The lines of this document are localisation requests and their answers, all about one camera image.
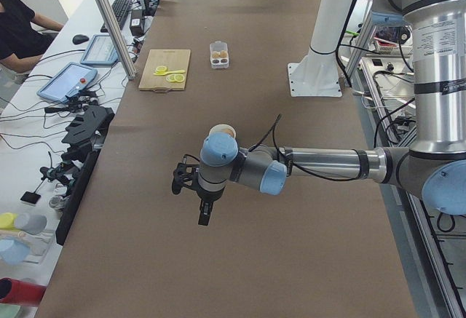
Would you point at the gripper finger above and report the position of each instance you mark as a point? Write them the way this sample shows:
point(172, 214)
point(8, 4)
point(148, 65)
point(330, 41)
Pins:
point(207, 211)
point(203, 218)

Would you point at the light blue cup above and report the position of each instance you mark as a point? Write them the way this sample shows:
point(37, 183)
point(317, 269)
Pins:
point(13, 251)

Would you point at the aluminium frame post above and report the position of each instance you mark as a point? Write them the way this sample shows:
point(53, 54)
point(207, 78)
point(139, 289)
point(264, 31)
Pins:
point(116, 36)

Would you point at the black keyboard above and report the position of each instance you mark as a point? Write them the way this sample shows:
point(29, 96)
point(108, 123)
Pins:
point(120, 9)

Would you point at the grey cup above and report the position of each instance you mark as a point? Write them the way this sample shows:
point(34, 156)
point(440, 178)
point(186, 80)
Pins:
point(31, 223)

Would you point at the small black square device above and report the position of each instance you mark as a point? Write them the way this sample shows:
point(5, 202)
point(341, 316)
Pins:
point(30, 197)

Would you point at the lemon slice behind front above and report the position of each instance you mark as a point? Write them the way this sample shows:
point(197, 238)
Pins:
point(170, 77)

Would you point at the lemon slice on knife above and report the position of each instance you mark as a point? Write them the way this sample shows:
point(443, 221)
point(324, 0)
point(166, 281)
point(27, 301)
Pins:
point(161, 69)

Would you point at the black power adapter box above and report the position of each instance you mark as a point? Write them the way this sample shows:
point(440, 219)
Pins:
point(137, 22)

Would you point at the person in black shirt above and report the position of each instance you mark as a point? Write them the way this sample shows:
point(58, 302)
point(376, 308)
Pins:
point(21, 46)

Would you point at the wooden cutting board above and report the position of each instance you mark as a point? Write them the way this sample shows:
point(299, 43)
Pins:
point(174, 59)

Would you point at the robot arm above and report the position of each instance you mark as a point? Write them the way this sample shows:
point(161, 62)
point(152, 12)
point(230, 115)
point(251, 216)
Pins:
point(432, 168)

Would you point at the black tool rack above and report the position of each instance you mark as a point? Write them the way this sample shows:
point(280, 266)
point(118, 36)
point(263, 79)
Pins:
point(79, 137)

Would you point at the red cylinder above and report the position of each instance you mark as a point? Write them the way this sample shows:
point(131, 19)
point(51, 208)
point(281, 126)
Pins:
point(21, 293)

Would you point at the yellow plastic knife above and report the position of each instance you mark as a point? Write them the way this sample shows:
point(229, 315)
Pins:
point(165, 73)

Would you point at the teach pendant tablet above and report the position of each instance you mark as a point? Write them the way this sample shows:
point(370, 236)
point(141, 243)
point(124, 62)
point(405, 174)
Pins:
point(68, 82)
point(100, 52)

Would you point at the near teach pendant tablet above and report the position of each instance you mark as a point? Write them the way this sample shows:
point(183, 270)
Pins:
point(68, 82)

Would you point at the far teach pendant tablet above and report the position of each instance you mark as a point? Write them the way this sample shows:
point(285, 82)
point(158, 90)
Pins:
point(100, 52)

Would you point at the white bowl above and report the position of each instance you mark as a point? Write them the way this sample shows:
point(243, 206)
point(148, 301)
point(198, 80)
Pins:
point(225, 128)

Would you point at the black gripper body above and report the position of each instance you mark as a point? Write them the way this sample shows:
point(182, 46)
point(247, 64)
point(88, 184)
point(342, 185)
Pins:
point(208, 196)

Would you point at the yellow cup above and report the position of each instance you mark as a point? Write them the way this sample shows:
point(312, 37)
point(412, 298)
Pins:
point(7, 220)

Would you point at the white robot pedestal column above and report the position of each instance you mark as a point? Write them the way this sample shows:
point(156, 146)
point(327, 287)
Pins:
point(317, 74)

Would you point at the black computer mouse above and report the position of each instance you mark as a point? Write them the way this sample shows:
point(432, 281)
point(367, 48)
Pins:
point(79, 39)

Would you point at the clear plastic egg box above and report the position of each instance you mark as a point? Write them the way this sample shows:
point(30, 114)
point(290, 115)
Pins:
point(222, 62)

